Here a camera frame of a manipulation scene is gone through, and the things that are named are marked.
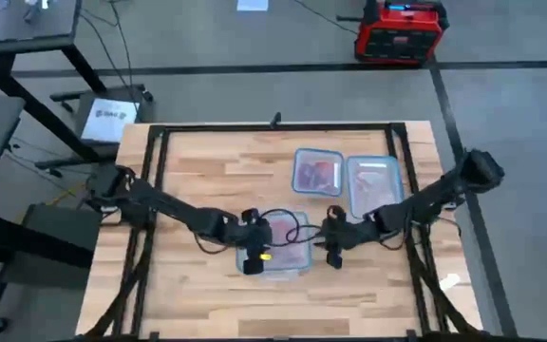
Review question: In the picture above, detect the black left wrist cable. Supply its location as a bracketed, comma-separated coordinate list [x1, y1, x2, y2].
[258, 207, 325, 248]

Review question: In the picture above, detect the black floor cable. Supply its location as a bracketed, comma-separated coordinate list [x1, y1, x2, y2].
[292, 0, 361, 35]
[77, 0, 135, 91]

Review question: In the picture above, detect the white tape piece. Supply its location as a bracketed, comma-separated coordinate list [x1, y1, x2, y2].
[438, 272, 462, 293]

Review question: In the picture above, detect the large clear plastic container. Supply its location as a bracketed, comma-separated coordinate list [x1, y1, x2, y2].
[235, 210, 313, 281]

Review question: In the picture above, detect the black metal table frame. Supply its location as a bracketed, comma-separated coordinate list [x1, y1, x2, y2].
[77, 121, 486, 342]

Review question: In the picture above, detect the small clear plastic container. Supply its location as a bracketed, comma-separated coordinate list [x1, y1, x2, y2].
[291, 147, 346, 199]

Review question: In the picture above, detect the purple candy pack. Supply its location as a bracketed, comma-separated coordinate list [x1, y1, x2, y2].
[297, 161, 322, 191]

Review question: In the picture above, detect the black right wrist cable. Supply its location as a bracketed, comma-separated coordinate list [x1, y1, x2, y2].
[377, 222, 410, 252]

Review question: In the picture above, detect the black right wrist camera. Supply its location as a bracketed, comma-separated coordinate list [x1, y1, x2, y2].
[326, 204, 348, 223]

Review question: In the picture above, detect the dark grey desk mat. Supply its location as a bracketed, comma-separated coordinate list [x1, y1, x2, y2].
[0, 0, 79, 45]

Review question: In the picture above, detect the clear container with blue rim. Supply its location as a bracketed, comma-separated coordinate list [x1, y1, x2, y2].
[291, 147, 346, 199]

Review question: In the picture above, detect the medium clear plastic container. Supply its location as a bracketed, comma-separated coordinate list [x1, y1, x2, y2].
[345, 154, 406, 220]

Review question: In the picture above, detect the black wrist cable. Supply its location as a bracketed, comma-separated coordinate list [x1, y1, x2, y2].
[258, 207, 325, 248]
[377, 222, 410, 252]

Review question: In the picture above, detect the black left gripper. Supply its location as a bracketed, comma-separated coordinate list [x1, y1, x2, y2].
[225, 218, 274, 276]

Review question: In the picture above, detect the medium teal-rimmed plastic lid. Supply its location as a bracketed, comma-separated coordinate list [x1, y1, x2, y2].
[345, 154, 406, 220]

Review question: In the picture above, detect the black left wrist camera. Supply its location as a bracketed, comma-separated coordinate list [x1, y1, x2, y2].
[240, 207, 261, 228]

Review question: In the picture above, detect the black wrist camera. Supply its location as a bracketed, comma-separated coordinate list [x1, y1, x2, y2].
[326, 204, 348, 223]
[240, 207, 261, 228]

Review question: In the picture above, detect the white printed paper sheet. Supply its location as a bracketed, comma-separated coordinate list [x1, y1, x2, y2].
[80, 97, 141, 144]

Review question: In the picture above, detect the red black power station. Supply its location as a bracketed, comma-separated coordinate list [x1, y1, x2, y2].
[353, 0, 450, 67]

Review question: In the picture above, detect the white floor paper sheet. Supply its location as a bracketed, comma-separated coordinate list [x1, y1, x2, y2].
[236, 0, 271, 12]

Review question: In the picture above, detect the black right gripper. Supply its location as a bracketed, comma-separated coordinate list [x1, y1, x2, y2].
[320, 217, 382, 271]

